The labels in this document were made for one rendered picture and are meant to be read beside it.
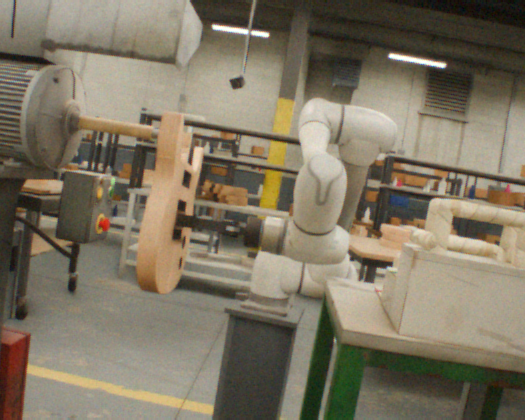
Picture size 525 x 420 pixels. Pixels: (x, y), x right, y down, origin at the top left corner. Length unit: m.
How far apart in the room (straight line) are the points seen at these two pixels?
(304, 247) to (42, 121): 0.66
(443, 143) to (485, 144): 1.08
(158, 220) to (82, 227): 0.44
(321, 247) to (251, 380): 0.89
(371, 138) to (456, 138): 11.29
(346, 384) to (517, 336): 0.35
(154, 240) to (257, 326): 0.87
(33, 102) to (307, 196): 0.63
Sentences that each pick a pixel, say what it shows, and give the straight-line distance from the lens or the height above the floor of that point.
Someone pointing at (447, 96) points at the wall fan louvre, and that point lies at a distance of 12.87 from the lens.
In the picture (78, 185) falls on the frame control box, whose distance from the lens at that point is 1.45.
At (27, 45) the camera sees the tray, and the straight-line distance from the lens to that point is 1.26.
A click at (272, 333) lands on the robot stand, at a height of 0.64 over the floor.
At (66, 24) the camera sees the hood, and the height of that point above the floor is 1.44.
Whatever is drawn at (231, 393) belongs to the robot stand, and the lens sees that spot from 1.94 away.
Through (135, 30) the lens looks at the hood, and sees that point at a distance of 1.08.
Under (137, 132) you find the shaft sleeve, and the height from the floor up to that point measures 1.25.
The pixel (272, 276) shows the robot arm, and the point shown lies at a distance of 1.83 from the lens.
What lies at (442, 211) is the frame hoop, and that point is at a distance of 0.99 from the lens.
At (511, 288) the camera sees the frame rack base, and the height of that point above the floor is 1.06.
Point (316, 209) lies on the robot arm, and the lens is 1.04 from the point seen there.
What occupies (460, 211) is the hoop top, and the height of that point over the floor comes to 1.19.
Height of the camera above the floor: 1.18
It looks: 3 degrees down
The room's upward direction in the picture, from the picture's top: 10 degrees clockwise
